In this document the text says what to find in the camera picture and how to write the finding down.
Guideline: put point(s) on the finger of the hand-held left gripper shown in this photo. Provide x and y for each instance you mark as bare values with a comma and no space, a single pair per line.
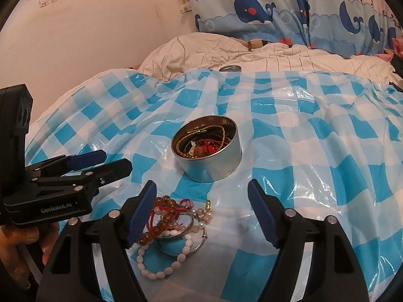
110,170
86,159

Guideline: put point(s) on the blue white checkered plastic sheet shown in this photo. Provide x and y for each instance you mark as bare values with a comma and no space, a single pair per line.
299,138

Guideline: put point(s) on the round metal tin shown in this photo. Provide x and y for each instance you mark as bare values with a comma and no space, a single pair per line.
207,166

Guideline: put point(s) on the pink cloth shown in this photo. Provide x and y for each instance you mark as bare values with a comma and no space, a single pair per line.
397,47

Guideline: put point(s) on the round metal tin lid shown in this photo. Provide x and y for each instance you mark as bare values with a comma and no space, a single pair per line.
229,68

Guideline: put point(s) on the tan object with dark band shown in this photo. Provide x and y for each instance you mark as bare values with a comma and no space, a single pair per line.
255,44

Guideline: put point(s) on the silver bangle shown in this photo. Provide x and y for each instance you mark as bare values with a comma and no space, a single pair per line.
201,242

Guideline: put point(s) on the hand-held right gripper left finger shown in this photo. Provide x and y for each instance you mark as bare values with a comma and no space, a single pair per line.
143,214

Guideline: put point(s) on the blue whale print curtain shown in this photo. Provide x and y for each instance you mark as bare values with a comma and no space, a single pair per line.
283,22

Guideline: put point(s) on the person's left hand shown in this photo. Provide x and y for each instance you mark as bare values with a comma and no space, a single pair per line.
17,242

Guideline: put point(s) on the white grid-lined quilt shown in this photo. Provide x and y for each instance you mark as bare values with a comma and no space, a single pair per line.
195,56

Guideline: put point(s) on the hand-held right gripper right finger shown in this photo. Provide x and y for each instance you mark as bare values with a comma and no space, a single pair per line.
263,214

